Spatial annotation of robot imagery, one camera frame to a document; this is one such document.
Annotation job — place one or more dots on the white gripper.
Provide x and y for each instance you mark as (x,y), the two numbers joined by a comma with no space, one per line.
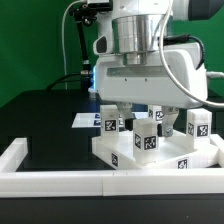
(150,84)

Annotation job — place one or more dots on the white square tabletop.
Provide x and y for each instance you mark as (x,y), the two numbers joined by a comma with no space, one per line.
(174,152)

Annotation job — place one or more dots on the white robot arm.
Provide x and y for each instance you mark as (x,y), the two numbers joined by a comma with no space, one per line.
(141,62)

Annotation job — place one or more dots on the white marker sheet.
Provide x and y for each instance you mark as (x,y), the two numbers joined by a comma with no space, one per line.
(89,120)

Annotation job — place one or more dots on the white U-shaped fence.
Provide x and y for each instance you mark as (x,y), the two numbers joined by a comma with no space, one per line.
(101,183)

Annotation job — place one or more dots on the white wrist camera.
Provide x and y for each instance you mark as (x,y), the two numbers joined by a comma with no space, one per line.
(104,45)

